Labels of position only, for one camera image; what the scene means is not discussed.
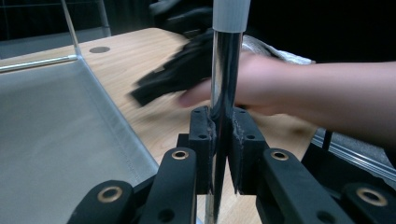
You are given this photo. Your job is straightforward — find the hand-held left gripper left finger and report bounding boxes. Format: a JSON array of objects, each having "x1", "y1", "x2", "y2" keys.
[{"x1": 177, "y1": 105, "x2": 217, "y2": 196}]

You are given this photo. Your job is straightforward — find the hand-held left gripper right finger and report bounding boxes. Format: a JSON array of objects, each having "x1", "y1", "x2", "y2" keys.
[{"x1": 228, "y1": 106, "x2": 269, "y2": 196}]

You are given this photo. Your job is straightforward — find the beige striped towel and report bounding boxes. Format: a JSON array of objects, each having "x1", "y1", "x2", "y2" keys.
[{"x1": 241, "y1": 34, "x2": 315, "y2": 67}]

